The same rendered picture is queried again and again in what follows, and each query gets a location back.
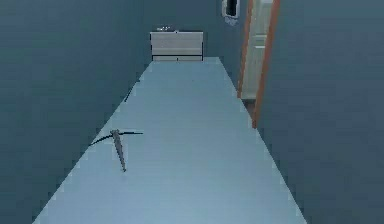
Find white chest of drawers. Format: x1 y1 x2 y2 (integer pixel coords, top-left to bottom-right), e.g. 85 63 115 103
149 30 205 63

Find grey pickaxe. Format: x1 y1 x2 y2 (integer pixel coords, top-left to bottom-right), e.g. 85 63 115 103
88 129 144 173

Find white room door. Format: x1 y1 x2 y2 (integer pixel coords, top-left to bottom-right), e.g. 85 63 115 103
241 0 274 101

